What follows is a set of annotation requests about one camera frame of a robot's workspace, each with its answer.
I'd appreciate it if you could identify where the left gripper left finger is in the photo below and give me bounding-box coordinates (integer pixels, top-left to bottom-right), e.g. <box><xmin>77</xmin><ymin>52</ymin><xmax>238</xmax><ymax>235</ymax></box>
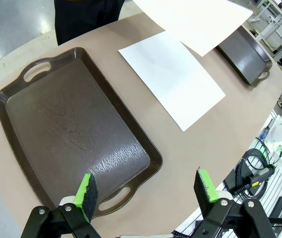
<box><xmin>20</xmin><ymin>173</ymin><xmax>102</xmax><ymax>238</ymax></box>

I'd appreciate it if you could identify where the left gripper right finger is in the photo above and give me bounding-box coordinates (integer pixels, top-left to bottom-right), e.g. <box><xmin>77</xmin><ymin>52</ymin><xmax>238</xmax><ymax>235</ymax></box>
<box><xmin>192</xmin><ymin>168</ymin><xmax>276</xmax><ymax>238</ymax></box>

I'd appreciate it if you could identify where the white A4 paper sheet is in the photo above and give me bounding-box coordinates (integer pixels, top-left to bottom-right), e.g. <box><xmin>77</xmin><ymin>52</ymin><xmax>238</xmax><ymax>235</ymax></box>
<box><xmin>118</xmin><ymin>31</ymin><xmax>226</xmax><ymax>132</ymax></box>
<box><xmin>132</xmin><ymin>0</ymin><xmax>254</xmax><ymax>58</ymax></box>

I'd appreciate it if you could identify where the black handheld enabling device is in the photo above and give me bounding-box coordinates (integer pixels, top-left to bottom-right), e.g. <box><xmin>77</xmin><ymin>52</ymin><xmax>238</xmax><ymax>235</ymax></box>
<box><xmin>230</xmin><ymin>165</ymin><xmax>276</xmax><ymax>196</ymax></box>

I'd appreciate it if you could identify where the brown plastic serving tray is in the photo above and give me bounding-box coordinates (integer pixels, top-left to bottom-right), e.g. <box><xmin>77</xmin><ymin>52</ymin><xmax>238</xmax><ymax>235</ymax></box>
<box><xmin>0</xmin><ymin>47</ymin><xmax>163</xmax><ymax>219</ymax></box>
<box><xmin>215</xmin><ymin>24</ymin><xmax>273</xmax><ymax>88</ymax></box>

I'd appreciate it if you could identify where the white slotted mounting plate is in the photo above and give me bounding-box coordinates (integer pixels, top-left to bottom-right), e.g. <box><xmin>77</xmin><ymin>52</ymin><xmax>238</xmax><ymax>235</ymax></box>
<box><xmin>175</xmin><ymin>109</ymin><xmax>282</xmax><ymax>238</ymax></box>

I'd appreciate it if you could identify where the person in gray hoodie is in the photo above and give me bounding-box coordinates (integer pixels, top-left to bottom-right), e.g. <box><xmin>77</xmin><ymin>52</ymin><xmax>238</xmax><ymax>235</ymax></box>
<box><xmin>54</xmin><ymin>0</ymin><xmax>126</xmax><ymax>47</ymax></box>

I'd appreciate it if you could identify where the gray metal shelf rack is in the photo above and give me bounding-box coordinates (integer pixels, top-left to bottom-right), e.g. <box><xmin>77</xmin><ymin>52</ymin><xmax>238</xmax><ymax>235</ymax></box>
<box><xmin>245</xmin><ymin>0</ymin><xmax>282</xmax><ymax>110</ymax></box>

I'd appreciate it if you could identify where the black coiled cable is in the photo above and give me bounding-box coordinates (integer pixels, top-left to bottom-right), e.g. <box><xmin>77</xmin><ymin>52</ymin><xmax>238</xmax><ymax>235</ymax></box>
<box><xmin>231</xmin><ymin>146</ymin><xmax>272</xmax><ymax>199</ymax></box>

